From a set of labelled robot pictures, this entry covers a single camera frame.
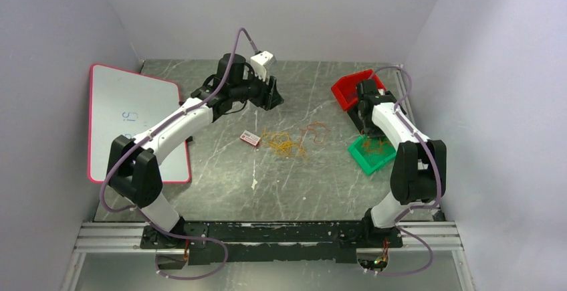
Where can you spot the red plastic bin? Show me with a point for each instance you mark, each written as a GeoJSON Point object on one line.
{"type": "Point", "coordinates": [348, 89]}

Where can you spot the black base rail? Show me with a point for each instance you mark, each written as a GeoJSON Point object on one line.
{"type": "Point", "coordinates": [214, 242]}

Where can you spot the black plastic bin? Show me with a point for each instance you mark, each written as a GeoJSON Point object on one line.
{"type": "Point", "coordinates": [356, 118]}

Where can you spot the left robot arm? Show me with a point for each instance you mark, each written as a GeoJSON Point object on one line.
{"type": "Point", "coordinates": [134, 163]}

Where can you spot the green plastic bin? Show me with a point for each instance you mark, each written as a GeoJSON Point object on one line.
{"type": "Point", "coordinates": [371, 154]}

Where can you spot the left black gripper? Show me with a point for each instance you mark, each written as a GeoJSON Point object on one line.
{"type": "Point", "coordinates": [269, 97]}

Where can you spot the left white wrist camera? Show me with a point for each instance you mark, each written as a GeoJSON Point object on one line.
{"type": "Point", "coordinates": [261, 63]}

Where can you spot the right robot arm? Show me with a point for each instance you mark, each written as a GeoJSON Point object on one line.
{"type": "Point", "coordinates": [417, 179]}

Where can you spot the white board pink rim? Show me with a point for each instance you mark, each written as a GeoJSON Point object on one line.
{"type": "Point", "coordinates": [123, 103]}

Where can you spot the small red white box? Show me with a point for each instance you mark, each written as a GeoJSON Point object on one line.
{"type": "Point", "coordinates": [250, 138]}

